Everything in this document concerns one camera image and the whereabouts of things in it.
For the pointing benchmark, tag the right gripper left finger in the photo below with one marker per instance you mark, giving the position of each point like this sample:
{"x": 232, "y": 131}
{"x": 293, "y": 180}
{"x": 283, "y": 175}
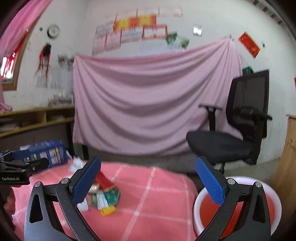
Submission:
{"x": 42, "y": 222}

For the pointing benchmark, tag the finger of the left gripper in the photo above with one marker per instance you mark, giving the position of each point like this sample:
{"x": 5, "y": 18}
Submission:
{"x": 9, "y": 156}
{"x": 28, "y": 167}

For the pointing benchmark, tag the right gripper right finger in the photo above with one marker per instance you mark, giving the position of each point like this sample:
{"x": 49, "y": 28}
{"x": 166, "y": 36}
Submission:
{"x": 253, "y": 222}

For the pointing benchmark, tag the red paper packet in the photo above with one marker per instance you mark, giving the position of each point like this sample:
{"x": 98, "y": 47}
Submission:
{"x": 104, "y": 183}

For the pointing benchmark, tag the white red trash basin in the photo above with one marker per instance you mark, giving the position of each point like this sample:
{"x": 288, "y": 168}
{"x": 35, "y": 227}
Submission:
{"x": 205, "y": 208}

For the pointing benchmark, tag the white crumpled tissue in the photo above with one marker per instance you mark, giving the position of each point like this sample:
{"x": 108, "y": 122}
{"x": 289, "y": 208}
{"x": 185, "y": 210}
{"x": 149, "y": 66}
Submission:
{"x": 76, "y": 164}

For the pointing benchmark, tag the blue cardboard box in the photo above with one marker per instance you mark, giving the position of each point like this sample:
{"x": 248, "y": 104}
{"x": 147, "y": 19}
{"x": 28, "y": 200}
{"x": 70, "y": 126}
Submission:
{"x": 54, "y": 151}

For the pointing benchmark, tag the green white wrapper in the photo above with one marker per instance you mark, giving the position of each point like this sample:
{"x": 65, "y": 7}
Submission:
{"x": 101, "y": 199}

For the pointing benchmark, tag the small yellow cap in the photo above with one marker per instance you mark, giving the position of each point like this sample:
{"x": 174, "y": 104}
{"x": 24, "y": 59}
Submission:
{"x": 108, "y": 210}

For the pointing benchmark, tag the wooden counter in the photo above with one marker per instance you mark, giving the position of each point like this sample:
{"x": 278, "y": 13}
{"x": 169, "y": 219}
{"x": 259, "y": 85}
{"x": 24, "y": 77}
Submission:
{"x": 284, "y": 178}

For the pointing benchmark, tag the pink checked tablecloth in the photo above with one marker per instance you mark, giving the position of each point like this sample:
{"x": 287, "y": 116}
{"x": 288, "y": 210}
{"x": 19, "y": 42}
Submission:
{"x": 155, "y": 204}

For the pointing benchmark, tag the red black hanging tassel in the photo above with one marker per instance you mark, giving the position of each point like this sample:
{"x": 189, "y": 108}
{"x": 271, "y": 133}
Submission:
{"x": 44, "y": 58}

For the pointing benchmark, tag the black office chair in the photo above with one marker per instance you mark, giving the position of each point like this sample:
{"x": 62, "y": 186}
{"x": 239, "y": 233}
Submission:
{"x": 246, "y": 111}

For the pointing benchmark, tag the pink window curtain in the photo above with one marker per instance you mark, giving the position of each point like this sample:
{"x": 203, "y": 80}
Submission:
{"x": 19, "y": 25}

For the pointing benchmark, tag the pink hanging bedsheet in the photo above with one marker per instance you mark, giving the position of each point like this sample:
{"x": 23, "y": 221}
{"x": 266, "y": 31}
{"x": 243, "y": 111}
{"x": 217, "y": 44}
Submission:
{"x": 145, "y": 105}

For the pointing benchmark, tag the red fu poster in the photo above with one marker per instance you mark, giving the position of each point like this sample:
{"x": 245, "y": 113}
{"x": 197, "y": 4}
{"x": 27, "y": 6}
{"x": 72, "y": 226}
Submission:
{"x": 249, "y": 44}

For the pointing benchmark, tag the wooden wall shelf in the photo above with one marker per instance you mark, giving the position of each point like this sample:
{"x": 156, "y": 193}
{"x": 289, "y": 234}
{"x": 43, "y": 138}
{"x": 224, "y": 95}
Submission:
{"x": 36, "y": 118}

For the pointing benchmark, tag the round wall clock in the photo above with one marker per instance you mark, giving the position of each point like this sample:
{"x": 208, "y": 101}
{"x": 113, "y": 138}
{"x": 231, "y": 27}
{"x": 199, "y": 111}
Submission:
{"x": 53, "y": 31}

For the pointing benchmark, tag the wall certificates cluster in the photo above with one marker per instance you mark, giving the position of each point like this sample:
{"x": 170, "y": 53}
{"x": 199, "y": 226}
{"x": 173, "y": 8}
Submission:
{"x": 132, "y": 25}

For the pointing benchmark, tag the green photos on wall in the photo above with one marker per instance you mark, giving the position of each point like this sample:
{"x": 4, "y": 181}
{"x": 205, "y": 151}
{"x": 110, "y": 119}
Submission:
{"x": 176, "y": 42}

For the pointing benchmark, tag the small wall photo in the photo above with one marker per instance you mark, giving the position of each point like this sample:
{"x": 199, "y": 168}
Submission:
{"x": 197, "y": 30}

